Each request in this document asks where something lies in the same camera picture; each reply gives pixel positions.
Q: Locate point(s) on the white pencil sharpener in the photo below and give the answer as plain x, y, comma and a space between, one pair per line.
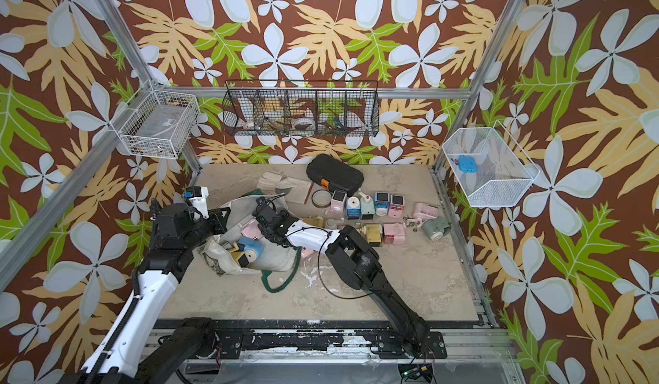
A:
333, 224

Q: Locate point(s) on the cream tote bag green handles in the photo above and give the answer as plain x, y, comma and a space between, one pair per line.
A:
277, 266

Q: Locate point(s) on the blue object in basket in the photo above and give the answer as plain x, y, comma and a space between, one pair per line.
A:
467, 164

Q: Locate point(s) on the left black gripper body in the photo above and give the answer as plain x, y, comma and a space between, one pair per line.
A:
204, 229

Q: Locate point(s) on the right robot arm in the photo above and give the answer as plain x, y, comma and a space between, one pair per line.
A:
357, 264

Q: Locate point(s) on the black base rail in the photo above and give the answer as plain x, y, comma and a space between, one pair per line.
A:
237, 338

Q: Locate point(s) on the pink electric pencil sharpener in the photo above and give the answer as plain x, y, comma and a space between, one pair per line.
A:
251, 230

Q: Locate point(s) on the small yellow sharpener in bag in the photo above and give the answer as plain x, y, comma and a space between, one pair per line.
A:
240, 258

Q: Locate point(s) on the black hard case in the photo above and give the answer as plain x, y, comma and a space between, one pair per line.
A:
332, 174

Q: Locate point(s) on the white wire basket left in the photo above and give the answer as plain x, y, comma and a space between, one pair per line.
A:
156, 122

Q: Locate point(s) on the blue pencil sharpener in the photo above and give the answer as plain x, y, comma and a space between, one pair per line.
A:
353, 208
382, 202

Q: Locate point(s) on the white tape roll in basket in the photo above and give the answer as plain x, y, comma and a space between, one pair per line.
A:
304, 124

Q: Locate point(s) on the white wire basket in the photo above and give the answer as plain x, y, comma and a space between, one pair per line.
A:
156, 122
505, 171

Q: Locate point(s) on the brown tape roll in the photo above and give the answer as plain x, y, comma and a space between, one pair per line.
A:
322, 198

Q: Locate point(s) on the cream work glove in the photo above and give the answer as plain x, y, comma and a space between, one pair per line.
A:
294, 190

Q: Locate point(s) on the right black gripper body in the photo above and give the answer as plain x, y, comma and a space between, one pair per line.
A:
267, 232

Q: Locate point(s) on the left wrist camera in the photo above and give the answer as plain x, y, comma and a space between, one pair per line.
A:
177, 220

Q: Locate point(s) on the black wire basket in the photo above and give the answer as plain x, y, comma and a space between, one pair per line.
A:
339, 108

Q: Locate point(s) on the green pencil sharpener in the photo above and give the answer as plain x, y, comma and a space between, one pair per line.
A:
367, 206

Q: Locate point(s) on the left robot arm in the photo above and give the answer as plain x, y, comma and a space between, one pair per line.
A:
119, 358

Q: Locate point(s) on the white wire basket right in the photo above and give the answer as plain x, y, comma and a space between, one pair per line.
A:
505, 171

